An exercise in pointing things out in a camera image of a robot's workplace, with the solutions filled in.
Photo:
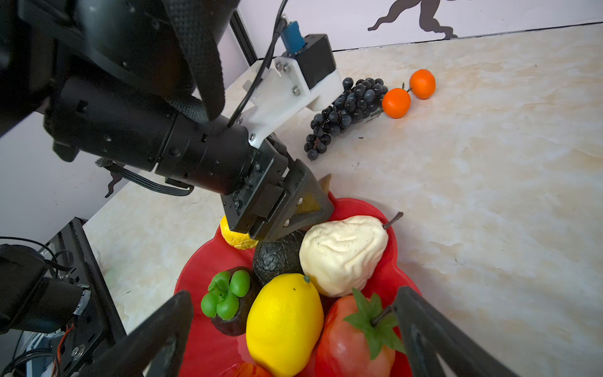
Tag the small yellow fruit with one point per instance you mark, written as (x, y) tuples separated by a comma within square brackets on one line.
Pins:
[(237, 240)]

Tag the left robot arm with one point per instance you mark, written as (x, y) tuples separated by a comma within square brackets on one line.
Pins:
[(139, 84)]

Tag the black grape bunch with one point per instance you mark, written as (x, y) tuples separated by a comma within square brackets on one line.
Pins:
[(360, 100)]

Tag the yellow lemon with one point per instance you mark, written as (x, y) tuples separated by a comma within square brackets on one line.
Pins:
[(284, 324)]

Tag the orange kumquat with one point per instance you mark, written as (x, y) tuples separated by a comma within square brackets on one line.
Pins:
[(396, 103), (423, 84)]

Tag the brown round fruit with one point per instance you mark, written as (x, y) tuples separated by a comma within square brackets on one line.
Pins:
[(309, 204)]

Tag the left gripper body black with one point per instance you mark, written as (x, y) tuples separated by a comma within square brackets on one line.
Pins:
[(264, 206)]

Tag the cream pear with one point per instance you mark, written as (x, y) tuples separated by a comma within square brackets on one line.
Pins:
[(339, 256)]

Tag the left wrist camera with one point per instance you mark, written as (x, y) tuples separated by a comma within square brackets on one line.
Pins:
[(305, 76)]

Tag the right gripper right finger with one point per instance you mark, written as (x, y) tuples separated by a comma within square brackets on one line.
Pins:
[(430, 338)]

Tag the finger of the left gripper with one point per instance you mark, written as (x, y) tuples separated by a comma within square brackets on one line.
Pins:
[(283, 220)]

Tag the red strawberry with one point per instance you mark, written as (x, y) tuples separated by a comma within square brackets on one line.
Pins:
[(359, 338)]

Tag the dark avocado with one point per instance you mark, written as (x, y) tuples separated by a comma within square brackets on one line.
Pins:
[(275, 258)]

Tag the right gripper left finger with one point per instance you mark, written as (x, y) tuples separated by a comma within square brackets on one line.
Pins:
[(157, 346)]

